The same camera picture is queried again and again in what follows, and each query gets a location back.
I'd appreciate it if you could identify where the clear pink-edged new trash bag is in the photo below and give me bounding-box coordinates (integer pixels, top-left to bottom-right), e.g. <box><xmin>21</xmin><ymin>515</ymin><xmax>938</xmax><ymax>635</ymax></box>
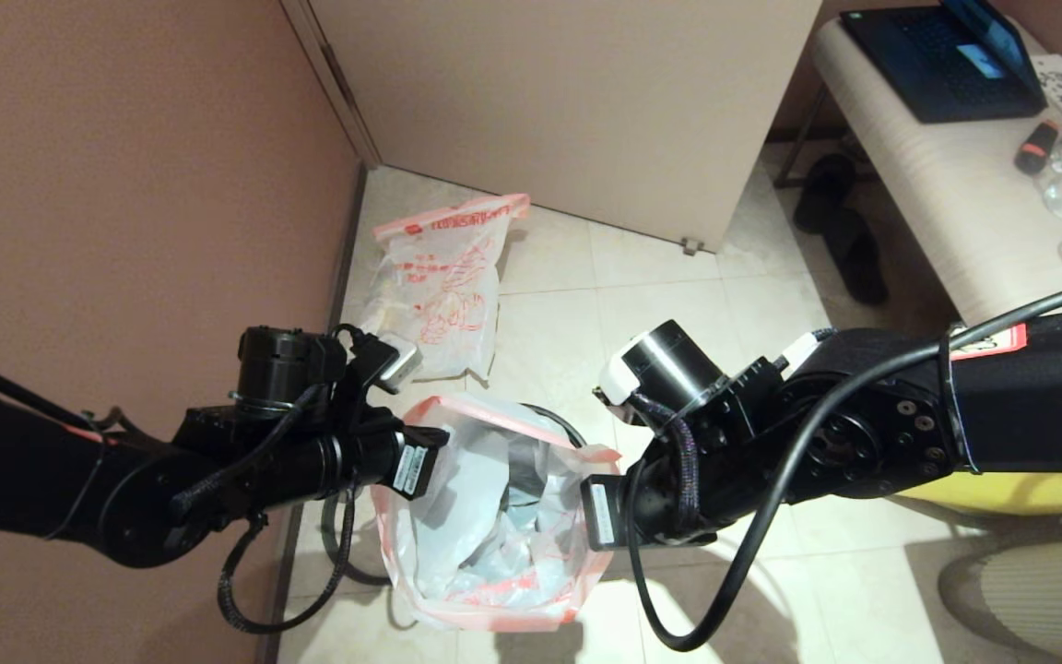
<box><xmin>372</xmin><ymin>395</ymin><xmax>621</xmax><ymax>633</ymax></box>

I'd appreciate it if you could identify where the black laptop blue screen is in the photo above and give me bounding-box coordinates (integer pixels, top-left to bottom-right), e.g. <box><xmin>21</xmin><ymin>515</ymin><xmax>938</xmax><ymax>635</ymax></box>
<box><xmin>840</xmin><ymin>0</ymin><xmax>1048</xmax><ymax>124</ymax></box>

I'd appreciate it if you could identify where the yellow fabric tote bag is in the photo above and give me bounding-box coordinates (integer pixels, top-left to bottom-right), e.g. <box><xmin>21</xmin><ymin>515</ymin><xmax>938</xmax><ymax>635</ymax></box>
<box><xmin>900</xmin><ymin>466</ymin><xmax>1062</xmax><ymax>516</ymax></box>

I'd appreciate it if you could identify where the black slipper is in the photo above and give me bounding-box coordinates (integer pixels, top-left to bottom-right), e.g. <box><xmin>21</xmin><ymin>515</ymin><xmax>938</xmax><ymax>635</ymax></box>
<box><xmin>794</xmin><ymin>152</ymin><xmax>859</xmax><ymax>233</ymax></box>
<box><xmin>821</xmin><ymin>210</ymin><xmax>890</xmax><ymax>307</ymax></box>

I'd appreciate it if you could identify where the beige door frame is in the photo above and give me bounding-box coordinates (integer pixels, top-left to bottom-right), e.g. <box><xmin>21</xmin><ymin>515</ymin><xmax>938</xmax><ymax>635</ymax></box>
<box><xmin>280</xmin><ymin>0</ymin><xmax>383</xmax><ymax>173</ymax></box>

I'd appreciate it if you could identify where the beige door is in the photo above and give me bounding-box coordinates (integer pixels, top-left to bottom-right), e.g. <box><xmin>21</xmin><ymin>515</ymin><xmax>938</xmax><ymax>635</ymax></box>
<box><xmin>308</xmin><ymin>0</ymin><xmax>822</xmax><ymax>252</ymax></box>

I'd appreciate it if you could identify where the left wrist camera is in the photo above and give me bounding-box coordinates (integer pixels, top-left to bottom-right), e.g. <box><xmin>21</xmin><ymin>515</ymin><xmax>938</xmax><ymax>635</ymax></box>
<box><xmin>347</xmin><ymin>325</ymin><xmax>423</xmax><ymax>396</ymax></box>

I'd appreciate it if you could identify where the white wood-grain table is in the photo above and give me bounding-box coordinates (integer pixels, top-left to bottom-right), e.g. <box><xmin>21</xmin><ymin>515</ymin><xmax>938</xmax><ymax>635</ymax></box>
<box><xmin>773</xmin><ymin>17</ymin><xmax>1062</xmax><ymax>324</ymax></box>

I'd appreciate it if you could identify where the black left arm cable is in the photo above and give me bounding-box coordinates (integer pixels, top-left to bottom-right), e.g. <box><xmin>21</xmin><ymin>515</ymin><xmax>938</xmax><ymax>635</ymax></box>
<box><xmin>171</xmin><ymin>387</ymin><xmax>357</xmax><ymax>635</ymax></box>

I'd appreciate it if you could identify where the cream ribbed pedestal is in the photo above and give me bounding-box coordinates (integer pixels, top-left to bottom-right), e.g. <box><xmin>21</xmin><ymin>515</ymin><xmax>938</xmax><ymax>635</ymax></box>
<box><xmin>938</xmin><ymin>539</ymin><xmax>1062</xmax><ymax>664</ymax></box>

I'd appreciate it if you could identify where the white red-printed used trash bag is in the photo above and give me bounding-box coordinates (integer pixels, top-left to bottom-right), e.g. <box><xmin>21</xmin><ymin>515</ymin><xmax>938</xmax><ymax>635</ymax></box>
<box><xmin>351</xmin><ymin>192</ymin><xmax>530</xmax><ymax>381</ymax></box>

